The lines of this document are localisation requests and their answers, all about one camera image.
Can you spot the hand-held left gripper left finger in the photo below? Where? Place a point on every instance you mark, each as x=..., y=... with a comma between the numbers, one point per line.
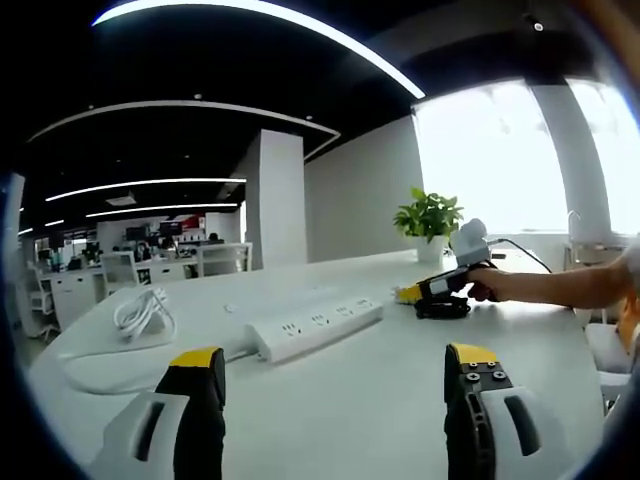
x=170, y=430

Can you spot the white mesh office chair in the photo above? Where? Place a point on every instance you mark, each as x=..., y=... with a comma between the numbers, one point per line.
x=120, y=270
x=42, y=300
x=225, y=257

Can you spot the white desk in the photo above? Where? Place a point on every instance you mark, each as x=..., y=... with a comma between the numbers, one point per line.
x=340, y=400

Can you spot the white power strip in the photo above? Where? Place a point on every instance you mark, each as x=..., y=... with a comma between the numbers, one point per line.
x=307, y=336

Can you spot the wide ceiling light strip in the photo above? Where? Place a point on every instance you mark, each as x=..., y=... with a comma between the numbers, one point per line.
x=410, y=85

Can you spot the green potted plant white pot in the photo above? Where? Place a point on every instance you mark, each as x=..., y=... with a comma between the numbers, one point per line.
x=427, y=215

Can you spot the person's right hand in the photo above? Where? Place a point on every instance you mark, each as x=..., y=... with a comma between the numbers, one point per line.
x=487, y=285

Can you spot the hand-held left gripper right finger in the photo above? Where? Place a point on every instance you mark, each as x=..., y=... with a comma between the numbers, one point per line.
x=475, y=430

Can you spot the thin curved ceiling light line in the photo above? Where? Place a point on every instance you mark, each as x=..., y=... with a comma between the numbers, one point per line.
x=190, y=103

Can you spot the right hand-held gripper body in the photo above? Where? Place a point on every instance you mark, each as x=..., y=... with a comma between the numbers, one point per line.
x=472, y=245

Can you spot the black desktop monitor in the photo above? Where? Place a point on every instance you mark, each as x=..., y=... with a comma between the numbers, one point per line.
x=135, y=232

